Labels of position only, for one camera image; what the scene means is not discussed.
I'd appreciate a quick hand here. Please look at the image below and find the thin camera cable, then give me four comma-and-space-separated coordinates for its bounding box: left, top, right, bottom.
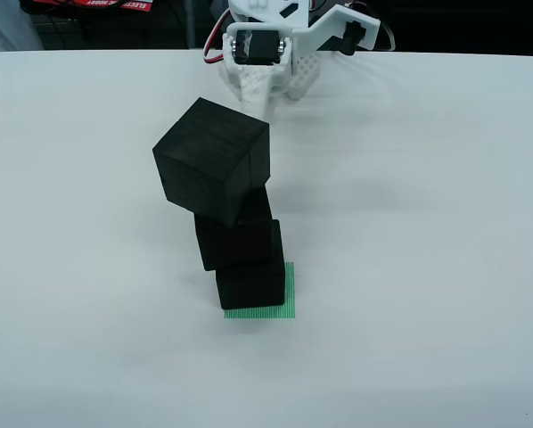
375, 20, 397, 53

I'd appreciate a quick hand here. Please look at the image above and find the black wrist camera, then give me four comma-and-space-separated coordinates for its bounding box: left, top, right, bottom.
339, 21, 367, 57

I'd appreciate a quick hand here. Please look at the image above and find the white fabric sheet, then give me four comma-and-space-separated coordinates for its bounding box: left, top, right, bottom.
0, 0, 45, 53

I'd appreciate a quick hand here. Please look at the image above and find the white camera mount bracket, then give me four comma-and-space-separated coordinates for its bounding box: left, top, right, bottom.
291, 4, 381, 51

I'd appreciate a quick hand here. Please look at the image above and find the black cube with white scuff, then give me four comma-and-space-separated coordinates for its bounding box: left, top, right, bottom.
193, 185, 285, 272

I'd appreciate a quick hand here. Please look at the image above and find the green striped square marker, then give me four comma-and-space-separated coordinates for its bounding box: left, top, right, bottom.
223, 260, 297, 321

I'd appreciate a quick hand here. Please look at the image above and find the red white black servo cable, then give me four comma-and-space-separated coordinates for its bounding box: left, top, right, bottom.
201, 6, 232, 65

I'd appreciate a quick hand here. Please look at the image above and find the red printed label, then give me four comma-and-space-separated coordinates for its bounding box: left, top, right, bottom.
77, 0, 154, 12

